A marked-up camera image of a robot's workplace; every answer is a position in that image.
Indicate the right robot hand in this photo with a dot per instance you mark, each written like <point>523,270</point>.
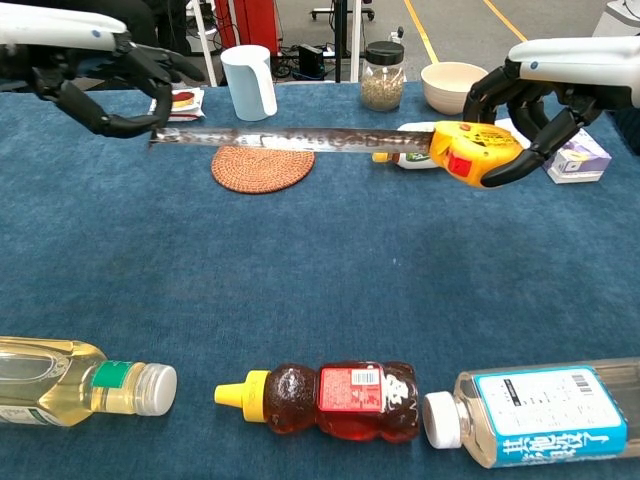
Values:
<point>580,65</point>

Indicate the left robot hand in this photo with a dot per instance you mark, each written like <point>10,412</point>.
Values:
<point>60,30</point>

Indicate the yellow tape measure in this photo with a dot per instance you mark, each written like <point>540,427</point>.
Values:
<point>465,155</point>

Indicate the white machine housing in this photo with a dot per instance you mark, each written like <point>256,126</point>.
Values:
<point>622,17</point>

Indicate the small purple carton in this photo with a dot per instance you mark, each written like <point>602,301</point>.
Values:
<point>575,160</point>

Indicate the black trouser leg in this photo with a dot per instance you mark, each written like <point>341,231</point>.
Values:
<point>160,20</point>

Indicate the beige bowl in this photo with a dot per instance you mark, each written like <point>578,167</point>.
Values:
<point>450,90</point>

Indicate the white snack packet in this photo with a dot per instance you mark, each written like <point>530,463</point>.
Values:
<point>187,100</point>

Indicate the white drink bottle yellow cap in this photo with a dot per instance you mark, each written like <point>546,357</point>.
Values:
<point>415,161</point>

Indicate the red cabinet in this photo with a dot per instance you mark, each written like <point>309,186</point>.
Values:
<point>252,22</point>

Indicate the glass jar black lid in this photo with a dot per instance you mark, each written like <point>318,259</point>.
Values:
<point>382,85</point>

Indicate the round woven coaster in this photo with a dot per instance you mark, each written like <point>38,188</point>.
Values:
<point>260,170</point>

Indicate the black box device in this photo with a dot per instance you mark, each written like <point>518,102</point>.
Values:
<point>311,62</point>

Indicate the blue table mat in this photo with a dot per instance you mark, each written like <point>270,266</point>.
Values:
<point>320,280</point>

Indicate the clear square bottle blue label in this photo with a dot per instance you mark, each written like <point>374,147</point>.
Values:
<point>540,410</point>

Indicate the pale yellow liquid bottle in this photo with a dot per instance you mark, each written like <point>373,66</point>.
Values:
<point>60,380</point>

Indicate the bear shaped honey bottle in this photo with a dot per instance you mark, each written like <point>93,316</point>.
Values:
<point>350,400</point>

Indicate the white metal stand frame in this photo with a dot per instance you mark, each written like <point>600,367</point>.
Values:
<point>212,70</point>

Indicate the white metal post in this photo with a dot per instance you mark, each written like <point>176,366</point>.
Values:
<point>355,50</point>

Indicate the wheeled cart frame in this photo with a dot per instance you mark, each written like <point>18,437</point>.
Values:
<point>320,11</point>

